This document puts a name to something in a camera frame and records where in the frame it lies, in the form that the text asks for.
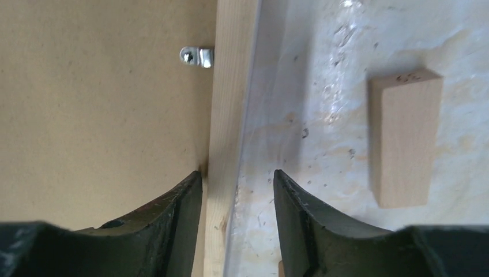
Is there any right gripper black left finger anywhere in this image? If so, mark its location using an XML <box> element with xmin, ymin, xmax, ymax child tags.
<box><xmin>1</xmin><ymin>171</ymin><xmax>202</xmax><ymax>276</ymax></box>

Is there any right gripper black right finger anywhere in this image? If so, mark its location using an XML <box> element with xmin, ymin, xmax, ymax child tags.
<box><xmin>273</xmin><ymin>170</ymin><xmax>488</xmax><ymax>276</ymax></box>

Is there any brown frame backing board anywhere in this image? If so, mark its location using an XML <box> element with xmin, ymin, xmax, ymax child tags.
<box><xmin>1</xmin><ymin>1</ymin><xmax>217</xmax><ymax>230</ymax></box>

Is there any wooden picture frame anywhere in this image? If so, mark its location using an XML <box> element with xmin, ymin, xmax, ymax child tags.
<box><xmin>195</xmin><ymin>1</ymin><xmax>261</xmax><ymax>276</ymax></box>

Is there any light wooden block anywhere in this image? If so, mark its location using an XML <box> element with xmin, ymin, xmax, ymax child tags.
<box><xmin>368</xmin><ymin>69</ymin><xmax>443</xmax><ymax>209</ymax></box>

